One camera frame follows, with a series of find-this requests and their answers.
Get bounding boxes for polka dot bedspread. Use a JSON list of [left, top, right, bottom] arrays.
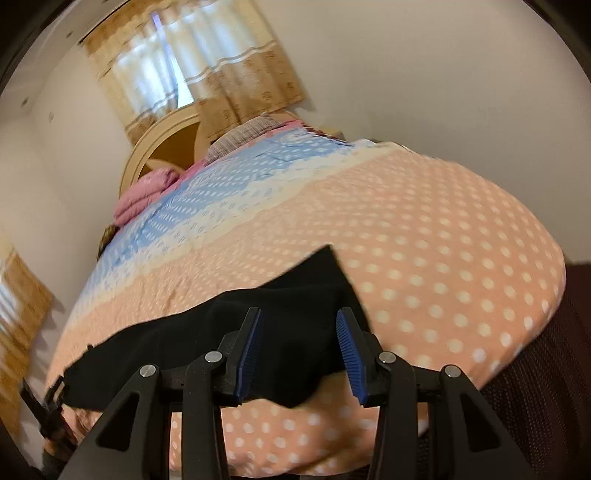
[[44, 124, 568, 476]]

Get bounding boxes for black pants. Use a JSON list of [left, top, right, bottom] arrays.
[[62, 244, 375, 409]]

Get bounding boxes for dark brown mesh cloth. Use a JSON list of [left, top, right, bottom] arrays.
[[480, 263, 591, 480]]

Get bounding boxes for cream curtain behind headboard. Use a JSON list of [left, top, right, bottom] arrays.
[[81, 0, 308, 146]]

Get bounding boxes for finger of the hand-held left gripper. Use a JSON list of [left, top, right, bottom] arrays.
[[46, 375, 68, 409]]

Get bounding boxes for folded pink blanket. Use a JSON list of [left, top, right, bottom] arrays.
[[115, 167, 181, 227]]

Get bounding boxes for striped pillow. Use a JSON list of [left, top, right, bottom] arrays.
[[204, 115, 296, 164]]

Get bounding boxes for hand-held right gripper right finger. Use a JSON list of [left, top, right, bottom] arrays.
[[336, 307, 539, 480]]

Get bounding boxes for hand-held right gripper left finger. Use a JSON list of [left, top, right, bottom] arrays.
[[58, 307, 266, 480]]

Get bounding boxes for cream wooden headboard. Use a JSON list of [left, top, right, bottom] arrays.
[[120, 108, 301, 197]]

